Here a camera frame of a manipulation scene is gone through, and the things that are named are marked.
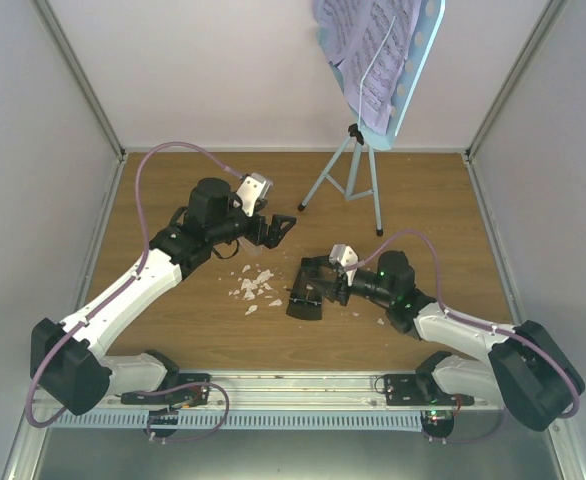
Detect purple cable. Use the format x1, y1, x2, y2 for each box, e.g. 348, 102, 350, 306
25, 141, 247, 429
352, 229, 586, 446

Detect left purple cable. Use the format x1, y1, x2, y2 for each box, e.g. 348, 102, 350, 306
25, 141, 247, 429

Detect light blue music stand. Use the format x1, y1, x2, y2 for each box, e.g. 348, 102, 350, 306
298, 1, 446, 236

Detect black metronome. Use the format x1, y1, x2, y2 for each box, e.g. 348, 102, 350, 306
286, 256, 334, 321

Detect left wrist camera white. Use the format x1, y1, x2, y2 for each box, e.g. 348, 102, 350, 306
233, 173, 273, 217

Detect clear plastic metronome cover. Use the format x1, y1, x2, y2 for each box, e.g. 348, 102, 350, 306
239, 237, 263, 258

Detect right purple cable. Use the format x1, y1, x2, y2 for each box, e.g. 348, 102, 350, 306
352, 229, 586, 446

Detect grey slotted cable duct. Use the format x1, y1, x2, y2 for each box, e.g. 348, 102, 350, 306
53, 409, 422, 432

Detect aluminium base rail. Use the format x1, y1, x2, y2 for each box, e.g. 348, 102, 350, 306
62, 371, 502, 415

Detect sheet music pages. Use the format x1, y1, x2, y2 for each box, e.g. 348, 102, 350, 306
313, 0, 422, 134

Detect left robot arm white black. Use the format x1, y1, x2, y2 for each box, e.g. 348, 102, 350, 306
30, 174, 296, 415

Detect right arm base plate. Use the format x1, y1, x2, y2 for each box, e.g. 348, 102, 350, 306
373, 373, 474, 408

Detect white paint patch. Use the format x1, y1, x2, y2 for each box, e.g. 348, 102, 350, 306
227, 264, 286, 316

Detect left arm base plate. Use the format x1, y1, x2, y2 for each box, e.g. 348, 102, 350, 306
119, 372, 211, 407

